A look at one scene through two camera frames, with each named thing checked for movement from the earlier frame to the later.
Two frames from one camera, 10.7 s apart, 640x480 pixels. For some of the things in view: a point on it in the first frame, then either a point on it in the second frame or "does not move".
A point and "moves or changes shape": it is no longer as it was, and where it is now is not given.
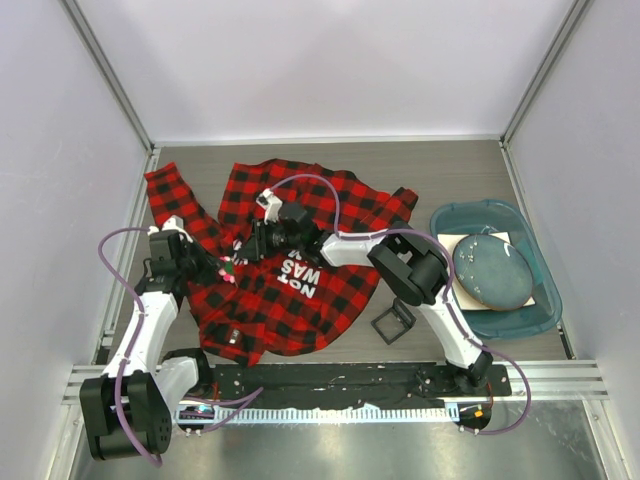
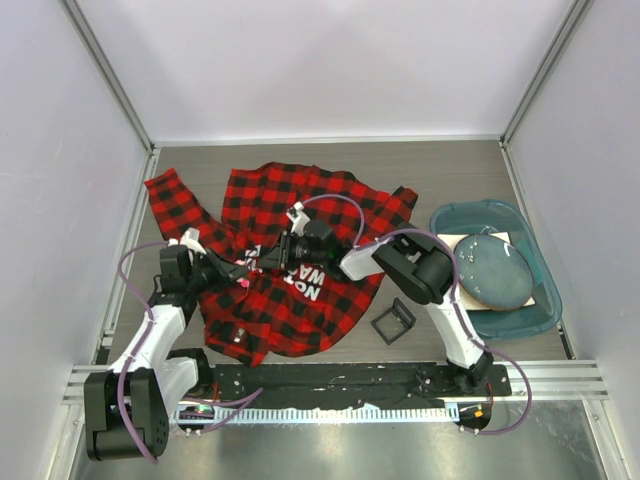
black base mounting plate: x=345 y=385 does not move
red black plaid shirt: x=248 y=310 does not move
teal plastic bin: x=492 y=216 does not move
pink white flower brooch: x=227 y=273 moves or changes shape
